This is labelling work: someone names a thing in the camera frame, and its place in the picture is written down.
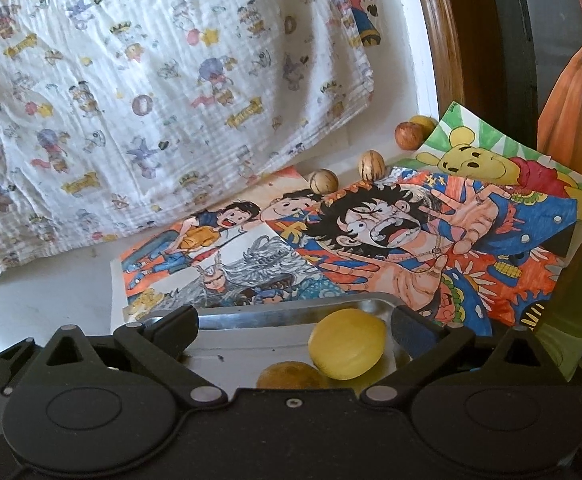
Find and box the yellow lemon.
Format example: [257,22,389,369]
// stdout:
[307,308,387,382]

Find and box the brown avocado-shaped mango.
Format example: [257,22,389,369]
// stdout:
[256,361,329,390]

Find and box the striped pepino melon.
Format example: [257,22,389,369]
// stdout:
[308,169,340,195]
[357,150,387,182]

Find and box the green plastic stool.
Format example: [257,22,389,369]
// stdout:
[535,263,582,382]

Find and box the silver metal tray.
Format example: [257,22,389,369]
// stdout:
[113,294,409,396]

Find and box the colourful anime drawing sheet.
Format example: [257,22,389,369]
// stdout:
[120,164,578,338]

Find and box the grey-haired character drawing sheet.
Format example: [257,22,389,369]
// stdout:
[111,224,342,326]

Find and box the reddish brown round fruit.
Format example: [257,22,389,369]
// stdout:
[394,122,425,151]

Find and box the yellow fruit behind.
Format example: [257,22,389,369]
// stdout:
[410,115,437,136]

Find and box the white cartoon print cloth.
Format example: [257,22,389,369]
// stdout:
[0,0,376,276]

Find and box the wooden frame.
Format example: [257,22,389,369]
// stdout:
[420,0,506,126]

